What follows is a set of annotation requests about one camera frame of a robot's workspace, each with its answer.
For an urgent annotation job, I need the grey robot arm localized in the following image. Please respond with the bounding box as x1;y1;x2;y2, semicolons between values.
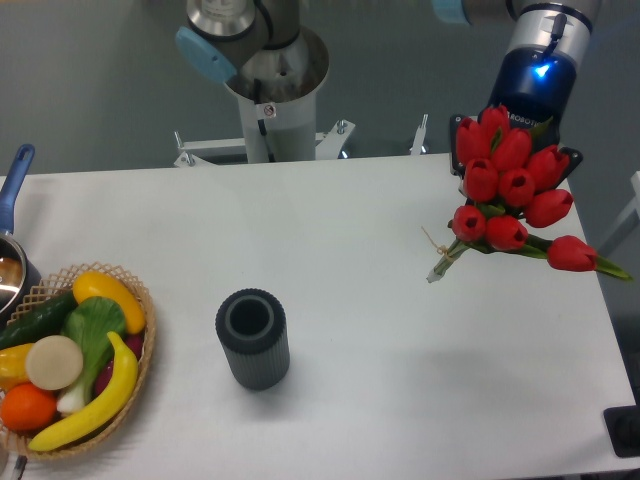
175;1;601;163

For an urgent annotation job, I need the blue handled saucepan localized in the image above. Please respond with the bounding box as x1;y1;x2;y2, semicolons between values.
1;144;41;329

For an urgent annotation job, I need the woven wicker basket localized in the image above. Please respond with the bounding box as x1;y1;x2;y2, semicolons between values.
1;262;156;461

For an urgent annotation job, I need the red tulip bouquet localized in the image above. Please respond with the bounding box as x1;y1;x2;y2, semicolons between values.
427;106;631;283

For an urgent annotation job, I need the dark grey ribbed vase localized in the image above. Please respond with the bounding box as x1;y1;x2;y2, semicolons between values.
215;288;290;391

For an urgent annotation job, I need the white frame at right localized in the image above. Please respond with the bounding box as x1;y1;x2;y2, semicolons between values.
598;171;639;257

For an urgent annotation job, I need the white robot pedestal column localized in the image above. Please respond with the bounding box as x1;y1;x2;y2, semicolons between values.
226;26;329;164

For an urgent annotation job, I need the black device at edge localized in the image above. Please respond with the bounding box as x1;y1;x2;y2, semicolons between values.
603;405;639;458

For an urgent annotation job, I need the green bok choy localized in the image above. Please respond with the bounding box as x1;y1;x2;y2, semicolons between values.
57;296;126;416

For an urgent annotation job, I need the green cucumber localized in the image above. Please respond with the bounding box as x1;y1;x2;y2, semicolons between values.
1;291;78;350

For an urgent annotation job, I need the beige round disc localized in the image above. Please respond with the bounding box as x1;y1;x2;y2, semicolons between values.
25;335;83;391

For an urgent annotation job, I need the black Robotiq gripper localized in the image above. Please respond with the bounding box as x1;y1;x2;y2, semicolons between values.
449;47;584;176

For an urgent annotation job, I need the white metal base bracket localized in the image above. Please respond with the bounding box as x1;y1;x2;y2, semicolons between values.
174;114;430;167

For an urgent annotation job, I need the yellow bell pepper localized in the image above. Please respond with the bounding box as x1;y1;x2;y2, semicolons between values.
0;343;34;392

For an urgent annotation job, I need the black cable on pedestal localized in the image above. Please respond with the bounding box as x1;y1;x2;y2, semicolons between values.
252;78;276;163

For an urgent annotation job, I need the purple red vegetable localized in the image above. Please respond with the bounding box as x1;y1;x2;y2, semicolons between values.
93;334;144;397

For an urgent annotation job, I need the yellow banana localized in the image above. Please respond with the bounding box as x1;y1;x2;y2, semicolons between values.
28;331;138;452

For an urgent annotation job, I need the orange fruit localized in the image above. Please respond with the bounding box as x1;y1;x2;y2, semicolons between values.
1;383;57;432

